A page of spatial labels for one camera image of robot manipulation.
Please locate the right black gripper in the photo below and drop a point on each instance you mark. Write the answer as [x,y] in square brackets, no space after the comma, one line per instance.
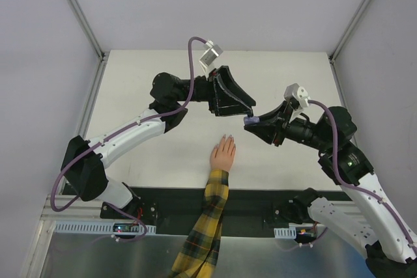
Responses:
[283,123]

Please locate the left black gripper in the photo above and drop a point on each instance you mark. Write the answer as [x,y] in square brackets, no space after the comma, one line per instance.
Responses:
[212,91]

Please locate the purple nail polish bottle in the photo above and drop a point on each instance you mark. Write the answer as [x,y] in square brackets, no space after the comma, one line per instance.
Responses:
[248,120]

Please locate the yellow plaid sleeve forearm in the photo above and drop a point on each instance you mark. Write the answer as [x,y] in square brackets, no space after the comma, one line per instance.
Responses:
[199,254]

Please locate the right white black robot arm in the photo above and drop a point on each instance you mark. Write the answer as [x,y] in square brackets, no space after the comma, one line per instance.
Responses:
[387,244]

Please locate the mannequin hand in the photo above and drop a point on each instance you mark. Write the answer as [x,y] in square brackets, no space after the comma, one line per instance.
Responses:
[223,154]

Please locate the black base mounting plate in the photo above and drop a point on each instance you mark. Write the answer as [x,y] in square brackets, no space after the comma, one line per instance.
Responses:
[247,213]

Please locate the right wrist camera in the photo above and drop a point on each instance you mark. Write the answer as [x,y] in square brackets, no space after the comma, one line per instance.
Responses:
[297,96]

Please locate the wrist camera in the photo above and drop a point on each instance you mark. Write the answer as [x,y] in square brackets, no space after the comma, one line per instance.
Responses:
[211,53]
[297,96]

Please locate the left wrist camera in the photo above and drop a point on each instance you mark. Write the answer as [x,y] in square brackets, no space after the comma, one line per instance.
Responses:
[211,53]

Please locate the right white cable duct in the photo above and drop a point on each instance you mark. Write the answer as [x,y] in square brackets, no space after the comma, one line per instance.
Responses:
[289,233]

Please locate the white cable duct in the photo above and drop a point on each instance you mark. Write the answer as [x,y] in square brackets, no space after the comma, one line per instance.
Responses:
[85,227]
[289,233]

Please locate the right aluminium frame post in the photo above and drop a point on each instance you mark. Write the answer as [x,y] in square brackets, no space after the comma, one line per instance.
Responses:
[350,28]

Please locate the aluminium frame post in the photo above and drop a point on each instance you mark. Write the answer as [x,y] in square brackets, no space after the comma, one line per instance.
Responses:
[350,28]
[86,27]

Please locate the left aluminium frame post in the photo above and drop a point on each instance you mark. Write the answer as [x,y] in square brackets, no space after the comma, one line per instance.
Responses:
[86,27]

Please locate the left white cable duct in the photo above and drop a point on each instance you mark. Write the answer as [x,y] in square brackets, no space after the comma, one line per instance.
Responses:
[85,227]

